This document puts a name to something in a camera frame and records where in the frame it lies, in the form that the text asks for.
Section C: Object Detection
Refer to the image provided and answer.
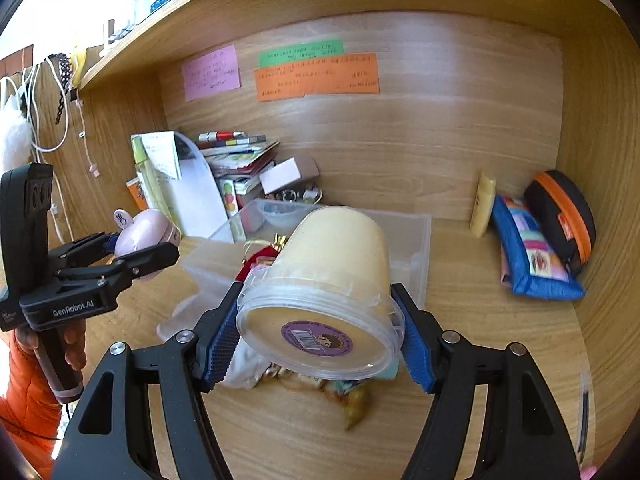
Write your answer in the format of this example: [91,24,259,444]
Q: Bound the fruit print box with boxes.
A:
[219,177,246,242]

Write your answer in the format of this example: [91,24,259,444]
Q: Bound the yellow spray bottle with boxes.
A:
[130,134,176,227]

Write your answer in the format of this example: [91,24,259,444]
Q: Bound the stack of books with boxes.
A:
[200,140,281,196]

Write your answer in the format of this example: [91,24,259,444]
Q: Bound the white fluffy toy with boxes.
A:
[0,102,32,173]

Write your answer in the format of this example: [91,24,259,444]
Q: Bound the orange paper note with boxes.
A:
[253,52,380,103]

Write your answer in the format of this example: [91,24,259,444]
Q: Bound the yellow tube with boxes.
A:
[468,170,499,239]

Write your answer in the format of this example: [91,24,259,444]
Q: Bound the red pouch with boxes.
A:
[234,240,288,285]

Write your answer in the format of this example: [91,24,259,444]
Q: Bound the green paper note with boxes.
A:
[258,38,345,68]

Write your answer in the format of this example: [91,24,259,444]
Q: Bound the small white box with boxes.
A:
[259,154,321,194]

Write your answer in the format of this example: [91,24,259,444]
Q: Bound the clear plastic bin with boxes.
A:
[157,197,434,347]

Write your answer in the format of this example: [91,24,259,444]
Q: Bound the white printed paper sheet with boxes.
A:
[142,131,181,180]

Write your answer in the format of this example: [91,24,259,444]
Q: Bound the white cloth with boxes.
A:
[222,344,272,391]

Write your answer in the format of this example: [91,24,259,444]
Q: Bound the yellow hanging item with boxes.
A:
[69,46,89,87]

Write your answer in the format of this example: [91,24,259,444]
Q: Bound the person's left hand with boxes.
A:
[15,317,90,364]

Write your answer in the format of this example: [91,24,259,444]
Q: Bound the black pen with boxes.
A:
[577,372,594,462]

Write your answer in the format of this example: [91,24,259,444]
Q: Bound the clear bowl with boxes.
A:
[259,200,312,229]

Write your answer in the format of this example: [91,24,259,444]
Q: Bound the white charging cable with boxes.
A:
[0,54,67,242]

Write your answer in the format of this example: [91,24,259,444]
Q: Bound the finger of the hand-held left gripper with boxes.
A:
[52,241,180,302]
[50,231,121,268]

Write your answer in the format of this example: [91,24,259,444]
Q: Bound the pink paper note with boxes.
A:
[180,44,242,103]

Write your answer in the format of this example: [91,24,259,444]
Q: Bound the red white pen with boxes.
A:
[197,129,267,147]

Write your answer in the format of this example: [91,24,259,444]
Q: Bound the person's left forearm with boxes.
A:
[0,332,69,480]

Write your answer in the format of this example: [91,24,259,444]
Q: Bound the black beaded chain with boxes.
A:
[51,52,72,127]

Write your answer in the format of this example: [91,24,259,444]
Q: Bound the pink charging cable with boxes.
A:
[74,99,102,179]

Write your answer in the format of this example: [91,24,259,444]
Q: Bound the pink round device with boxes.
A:
[112,208,181,281]

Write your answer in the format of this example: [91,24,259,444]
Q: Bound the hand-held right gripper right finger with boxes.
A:
[390,283,583,480]

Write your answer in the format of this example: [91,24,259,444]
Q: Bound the blue patchwork pouch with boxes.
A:
[489,194,586,302]

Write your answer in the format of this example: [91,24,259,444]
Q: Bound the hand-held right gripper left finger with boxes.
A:
[50,281,247,480]

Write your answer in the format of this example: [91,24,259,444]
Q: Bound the beige round tub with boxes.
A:
[235,204,406,381]

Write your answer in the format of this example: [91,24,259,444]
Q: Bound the black orange zip case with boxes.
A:
[522,169,597,276]

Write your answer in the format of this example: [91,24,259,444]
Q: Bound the wooden desktop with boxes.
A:
[65,217,607,480]

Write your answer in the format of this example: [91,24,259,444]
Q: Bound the white paper folder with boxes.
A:
[144,132,236,244]

